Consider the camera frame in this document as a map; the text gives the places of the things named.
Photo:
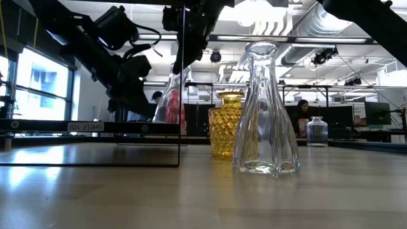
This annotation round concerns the black partition screens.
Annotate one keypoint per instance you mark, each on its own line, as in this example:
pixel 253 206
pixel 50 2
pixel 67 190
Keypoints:
pixel 337 117

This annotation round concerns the white shelf label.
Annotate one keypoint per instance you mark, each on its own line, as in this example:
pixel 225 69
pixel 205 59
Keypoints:
pixel 86 127

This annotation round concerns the clear fluted glass carafe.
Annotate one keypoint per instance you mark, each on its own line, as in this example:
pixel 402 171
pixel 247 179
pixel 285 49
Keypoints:
pixel 265 127

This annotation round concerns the black ceiling light rail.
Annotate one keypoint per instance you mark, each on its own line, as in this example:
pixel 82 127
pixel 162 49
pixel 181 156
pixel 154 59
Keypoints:
pixel 291 39

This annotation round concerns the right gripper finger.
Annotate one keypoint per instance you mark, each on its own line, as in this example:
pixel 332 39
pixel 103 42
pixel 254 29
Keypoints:
pixel 197 51
pixel 186 54

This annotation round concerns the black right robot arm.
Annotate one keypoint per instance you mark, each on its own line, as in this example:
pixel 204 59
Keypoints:
pixel 375 22

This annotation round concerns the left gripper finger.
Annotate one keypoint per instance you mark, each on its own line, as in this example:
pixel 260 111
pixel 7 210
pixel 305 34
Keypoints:
pixel 140 105
pixel 122 106

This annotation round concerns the clear ribbed glass jar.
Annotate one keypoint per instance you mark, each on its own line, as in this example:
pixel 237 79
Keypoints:
pixel 317 133

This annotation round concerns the black desk monitor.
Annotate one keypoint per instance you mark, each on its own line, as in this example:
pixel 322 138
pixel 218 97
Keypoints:
pixel 377 113

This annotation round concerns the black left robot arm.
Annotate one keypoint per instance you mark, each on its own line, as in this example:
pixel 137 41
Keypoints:
pixel 76 44

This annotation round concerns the red ribbed glass vase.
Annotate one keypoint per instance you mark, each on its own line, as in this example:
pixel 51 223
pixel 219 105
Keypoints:
pixel 174 108

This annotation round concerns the amber hobnail glass vase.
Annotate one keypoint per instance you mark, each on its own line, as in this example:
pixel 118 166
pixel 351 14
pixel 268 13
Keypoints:
pixel 224 127

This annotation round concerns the clear smooth glass carafe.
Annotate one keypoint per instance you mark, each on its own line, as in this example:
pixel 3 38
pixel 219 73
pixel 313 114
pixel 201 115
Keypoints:
pixel 162 108

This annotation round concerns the black ceiling camera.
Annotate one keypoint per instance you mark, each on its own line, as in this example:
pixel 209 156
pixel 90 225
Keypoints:
pixel 215 56

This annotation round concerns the orange box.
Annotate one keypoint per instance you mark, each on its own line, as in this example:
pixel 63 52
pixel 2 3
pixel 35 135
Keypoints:
pixel 304 127

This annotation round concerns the silver air duct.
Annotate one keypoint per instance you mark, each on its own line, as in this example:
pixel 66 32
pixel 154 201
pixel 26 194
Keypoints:
pixel 299 54

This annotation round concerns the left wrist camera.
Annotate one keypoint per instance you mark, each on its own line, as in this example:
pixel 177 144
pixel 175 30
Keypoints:
pixel 116 27

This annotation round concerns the person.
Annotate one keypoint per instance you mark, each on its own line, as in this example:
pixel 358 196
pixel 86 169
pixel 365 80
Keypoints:
pixel 303 109
pixel 157 96

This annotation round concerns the wooden shelf black frame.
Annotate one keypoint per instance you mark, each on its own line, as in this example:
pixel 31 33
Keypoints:
pixel 38 125

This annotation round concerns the large window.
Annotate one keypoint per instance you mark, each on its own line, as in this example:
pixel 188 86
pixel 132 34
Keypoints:
pixel 41 82

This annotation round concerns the black track spotlight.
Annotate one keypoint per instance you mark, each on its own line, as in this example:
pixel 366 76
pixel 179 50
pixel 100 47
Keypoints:
pixel 322 57
pixel 353 82

